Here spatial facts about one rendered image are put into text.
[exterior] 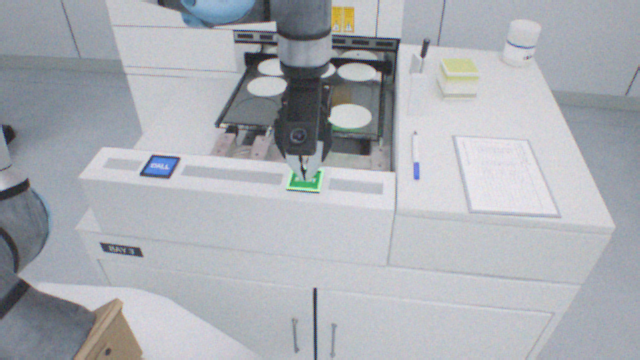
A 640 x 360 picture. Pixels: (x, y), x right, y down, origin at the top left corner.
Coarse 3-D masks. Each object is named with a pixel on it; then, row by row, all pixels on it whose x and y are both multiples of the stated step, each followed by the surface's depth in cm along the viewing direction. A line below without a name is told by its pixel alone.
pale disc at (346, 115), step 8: (344, 104) 108; (352, 104) 108; (336, 112) 105; (344, 112) 105; (352, 112) 105; (360, 112) 105; (368, 112) 105; (336, 120) 103; (344, 120) 103; (352, 120) 103; (360, 120) 103; (368, 120) 103
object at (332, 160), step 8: (248, 152) 97; (272, 152) 97; (272, 160) 95; (280, 160) 95; (304, 160) 95; (328, 160) 95; (336, 160) 95; (344, 160) 95; (352, 160) 95; (360, 160) 95; (368, 160) 95; (352, 168) 93; (360, 168) 93; (368, 168) 93
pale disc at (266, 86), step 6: (258, 78) 118; (264, 78) 118; (270, 78) 118; (276, 78) 118; (252, 84) 116; (258, 84) 116; (264, 84) 116; (270, 84) 116; (276, 84) 115; (282, 84) 115; (252, 90) 113; (258, 90) 113; (264, 90) 113; (270, 90) 113; (276, 90) 113; (282, 90) 113
